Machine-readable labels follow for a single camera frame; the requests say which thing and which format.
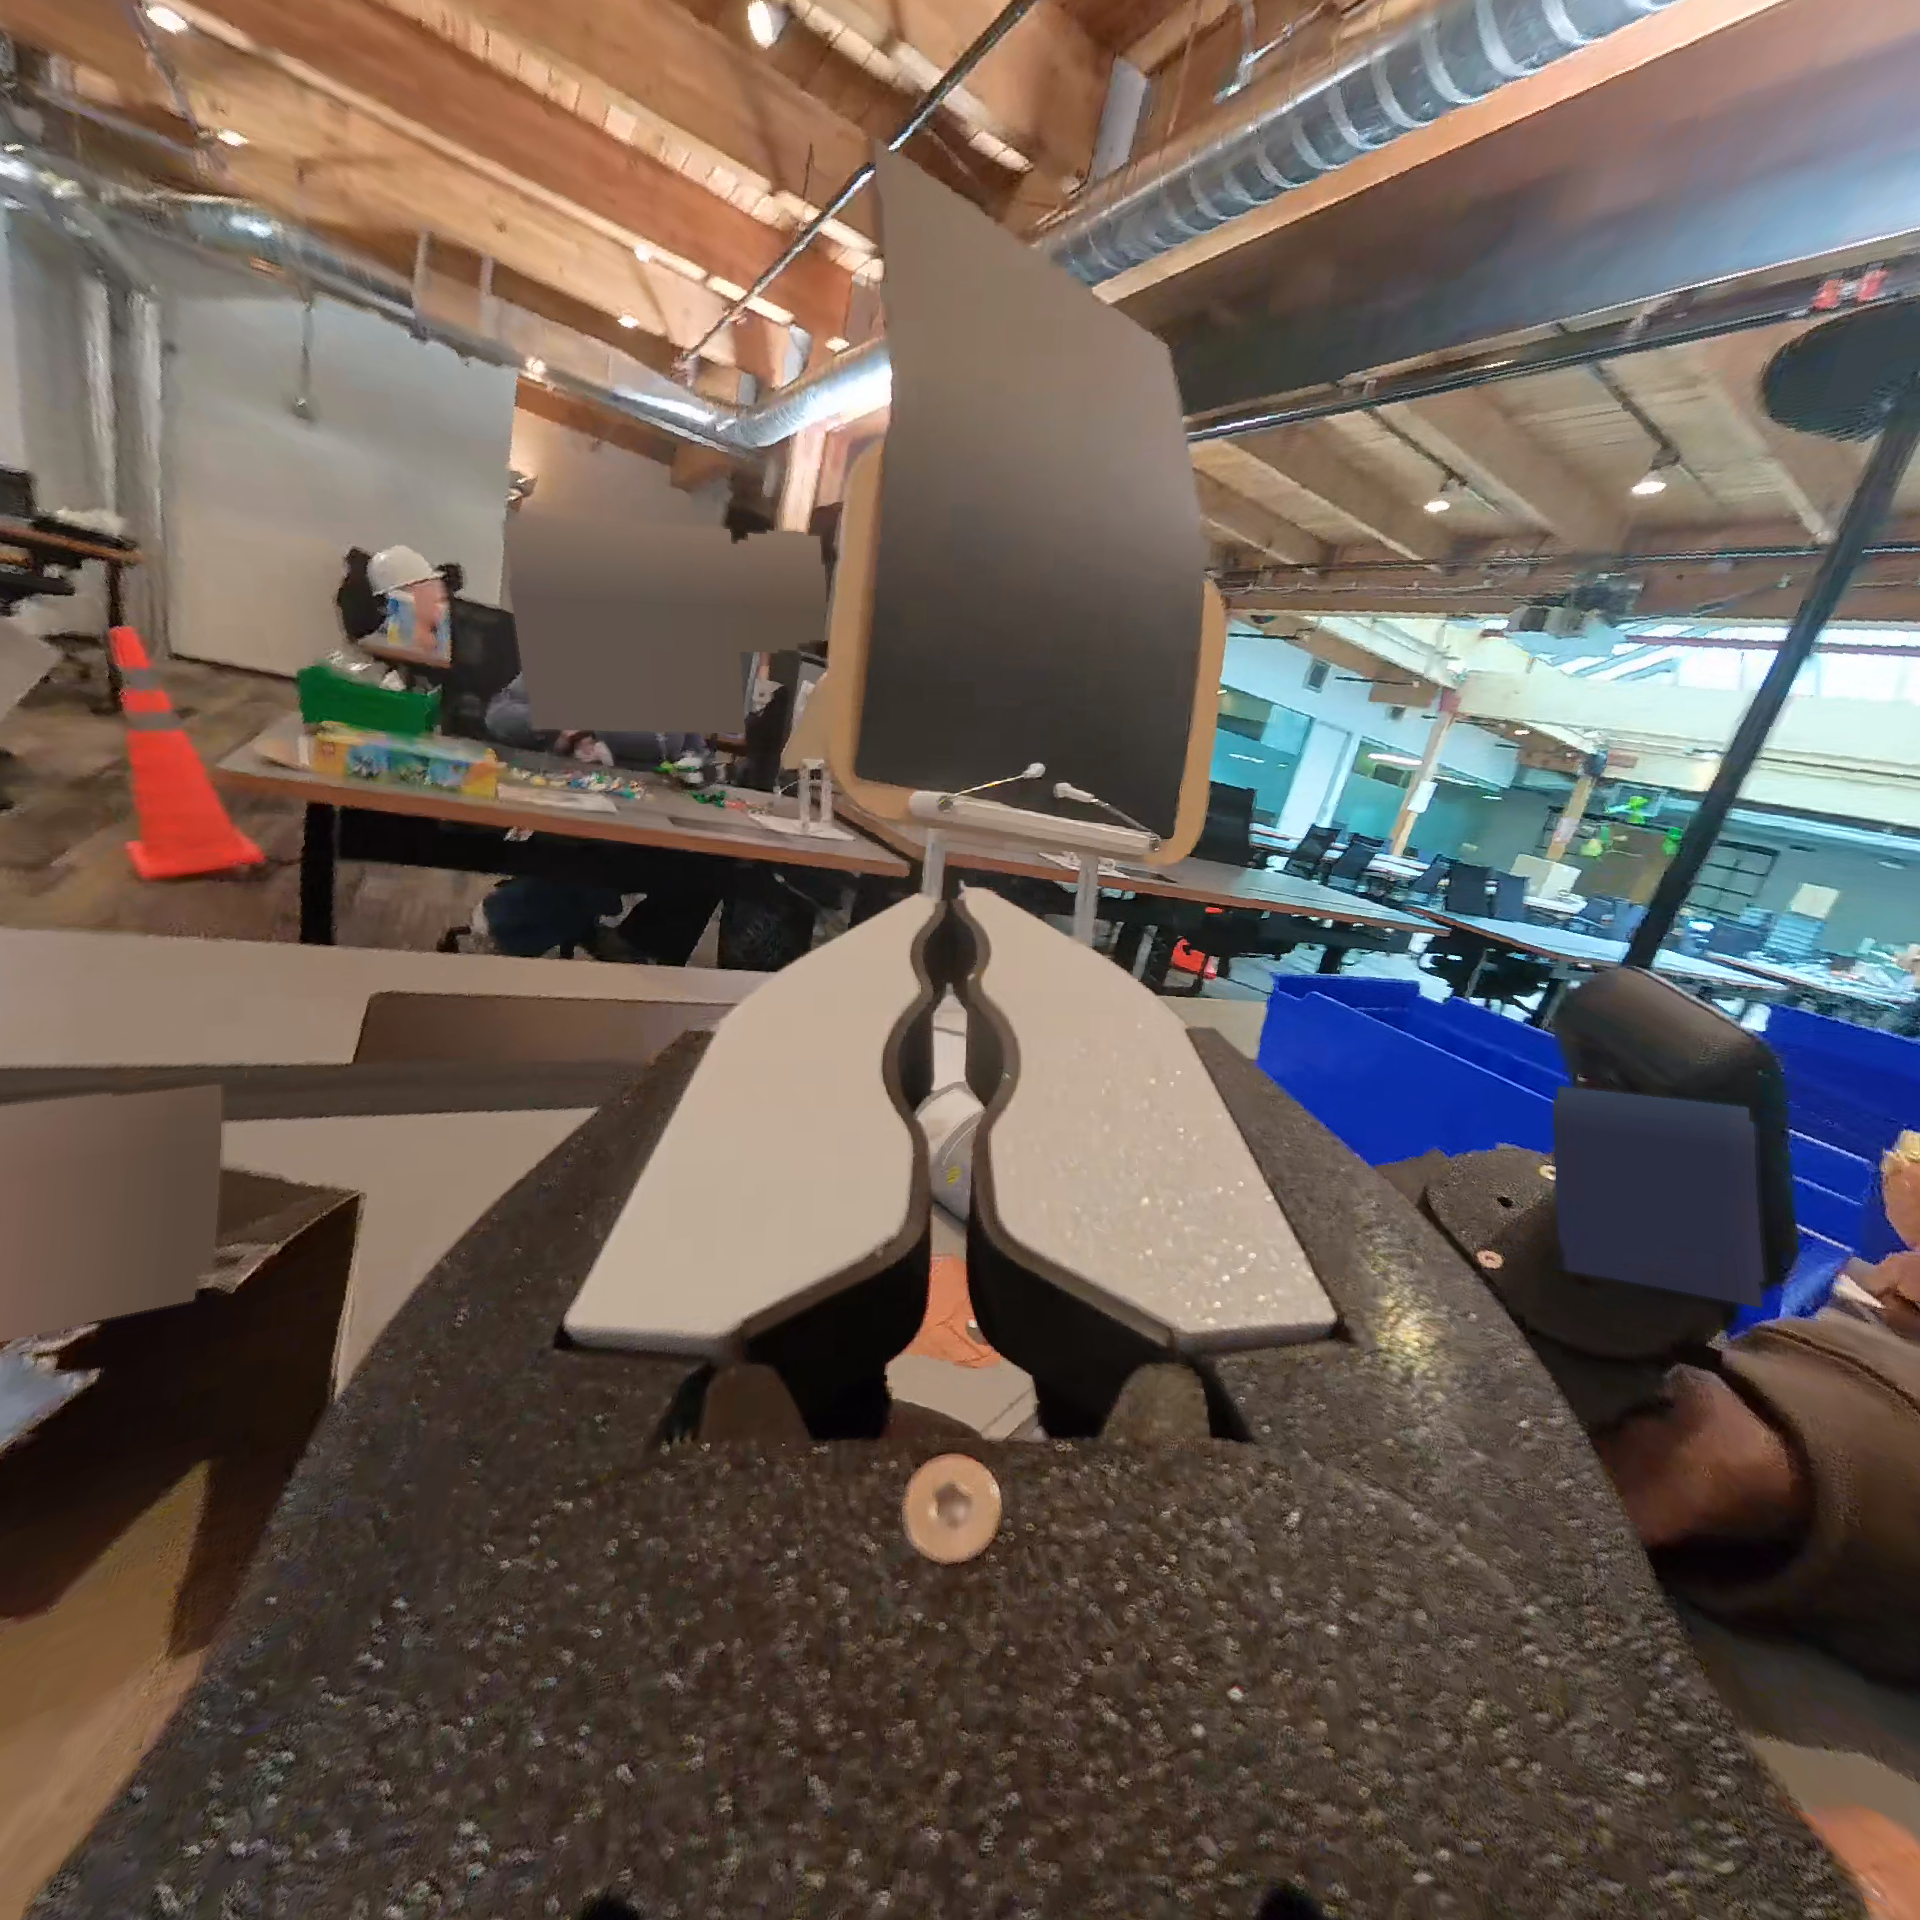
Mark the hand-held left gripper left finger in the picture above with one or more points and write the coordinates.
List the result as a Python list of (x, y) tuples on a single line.
[(750, 1187)]

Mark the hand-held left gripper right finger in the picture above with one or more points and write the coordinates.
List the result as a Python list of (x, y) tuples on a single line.
[(1154, 1187)]

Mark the lego instruction booklet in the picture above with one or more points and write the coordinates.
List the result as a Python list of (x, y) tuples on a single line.
[(961, 1335)]

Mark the person's right forearm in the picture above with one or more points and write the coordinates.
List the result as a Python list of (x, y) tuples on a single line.
[(1845, 1441)]

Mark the scattered small lego bricks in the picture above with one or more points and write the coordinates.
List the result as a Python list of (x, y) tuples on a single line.
[(586, 780)]

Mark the small colourful lego box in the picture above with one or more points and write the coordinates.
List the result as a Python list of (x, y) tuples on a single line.
[(406, 763)]

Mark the person's right hand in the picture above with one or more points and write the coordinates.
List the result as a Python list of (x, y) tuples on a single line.
[(1726, 1478)]

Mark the wooden office desk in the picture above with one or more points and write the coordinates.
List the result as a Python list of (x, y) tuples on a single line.
[(1577, 942), (599, 820)]

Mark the stacked blue plastic bins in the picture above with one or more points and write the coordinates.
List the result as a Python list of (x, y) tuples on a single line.
[(1837, 1066)]

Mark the white round disc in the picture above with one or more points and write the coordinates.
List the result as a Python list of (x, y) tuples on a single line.
[(952, 1162)]

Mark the large blue plastic bin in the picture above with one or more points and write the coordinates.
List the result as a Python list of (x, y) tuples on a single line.
[(1397, 1066)]

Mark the row of black office chairs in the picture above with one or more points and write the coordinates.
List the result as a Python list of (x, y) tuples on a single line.
[(1352, 857)]

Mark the black ceiling pole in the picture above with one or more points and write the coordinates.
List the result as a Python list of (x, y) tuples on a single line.
[(1800, 600)]

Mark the wood-framed black screen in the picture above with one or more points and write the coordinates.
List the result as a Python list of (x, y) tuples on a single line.
[(848, 630)]

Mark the brown cardboard box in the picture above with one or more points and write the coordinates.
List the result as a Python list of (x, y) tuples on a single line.
[(182, 1426)]

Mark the green plastic bin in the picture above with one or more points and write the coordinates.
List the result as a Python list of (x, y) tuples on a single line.
[(362, 703)]

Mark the black flat sheet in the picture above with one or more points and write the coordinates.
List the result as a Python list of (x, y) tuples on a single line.
[(1036, 526)]

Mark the orange traffic cone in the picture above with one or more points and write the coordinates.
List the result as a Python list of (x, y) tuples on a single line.
[(182, 780)]

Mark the thin silver air duct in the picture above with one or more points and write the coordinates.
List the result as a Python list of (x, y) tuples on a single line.
[(301, 254)]

